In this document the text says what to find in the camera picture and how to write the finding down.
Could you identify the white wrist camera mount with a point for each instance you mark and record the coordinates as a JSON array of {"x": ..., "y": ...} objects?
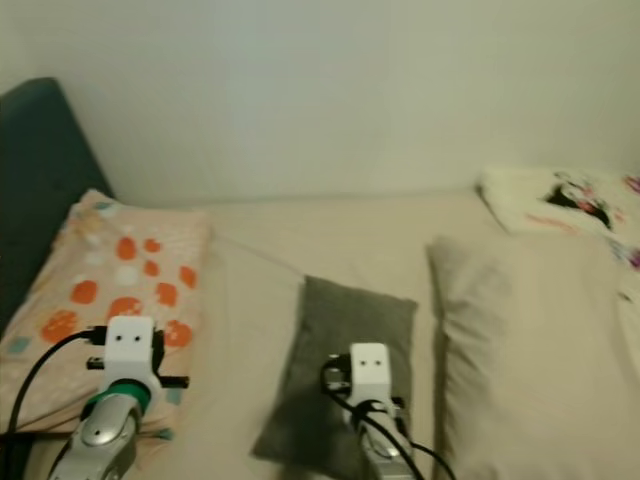
[
  {"x": 370, "y": 370},
  {"x": 130, "y": 345}
]

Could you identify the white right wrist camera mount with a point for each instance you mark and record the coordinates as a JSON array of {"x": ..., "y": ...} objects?
[{"x": 370, "y": 370}]

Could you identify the grey square pillow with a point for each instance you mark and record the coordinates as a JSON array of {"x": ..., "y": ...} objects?
[{"x": 350, "y": 320}]

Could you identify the plain beige pillow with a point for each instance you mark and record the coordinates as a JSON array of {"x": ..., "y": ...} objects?
[{"x": 530, "y": 340}]

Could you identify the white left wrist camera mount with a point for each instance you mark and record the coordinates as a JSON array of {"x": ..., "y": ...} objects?
[{"x": 130, "y": 345}]

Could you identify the dark green headboard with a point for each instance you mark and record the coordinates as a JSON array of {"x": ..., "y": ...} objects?
[{"x": 40, "y": 180}]

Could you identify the beige sheeted bed mattress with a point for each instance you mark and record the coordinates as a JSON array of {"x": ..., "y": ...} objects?
[{"x": 340, "y": 240}]

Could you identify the folded cream cartoon blanket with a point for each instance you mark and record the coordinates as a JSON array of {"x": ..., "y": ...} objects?
[{"x": 525, "y": 195}]

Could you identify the orange dotted pink pillow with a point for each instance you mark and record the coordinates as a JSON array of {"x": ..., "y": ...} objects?
[{"x": 60, "y": 290}]

